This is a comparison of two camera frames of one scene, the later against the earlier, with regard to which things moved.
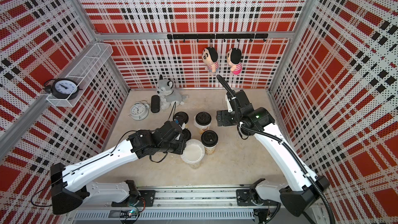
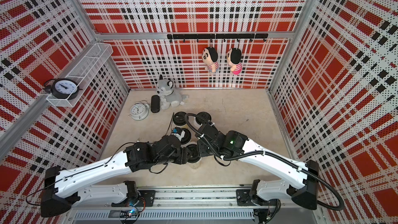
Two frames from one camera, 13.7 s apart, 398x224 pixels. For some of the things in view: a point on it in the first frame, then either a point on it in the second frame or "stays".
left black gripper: x=181 y=144 → x=183 y=154
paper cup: x=195 y=165 stays
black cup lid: x=182 y=116 stays
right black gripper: x=224 y=115 → x=201 y=150
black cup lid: x=187 y=134 stays
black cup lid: x=203 y=118 stays
